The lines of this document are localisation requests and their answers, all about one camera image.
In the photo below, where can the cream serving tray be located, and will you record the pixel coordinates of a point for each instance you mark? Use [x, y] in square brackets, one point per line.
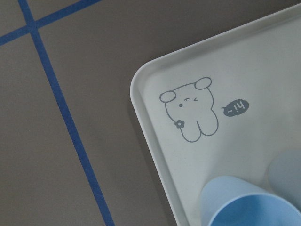
[227, 105]

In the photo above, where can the grey plastic cup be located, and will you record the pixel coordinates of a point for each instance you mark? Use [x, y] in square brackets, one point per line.
[285, 174]

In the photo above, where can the light blue cup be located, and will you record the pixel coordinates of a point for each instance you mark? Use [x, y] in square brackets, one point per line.
[230, 201]

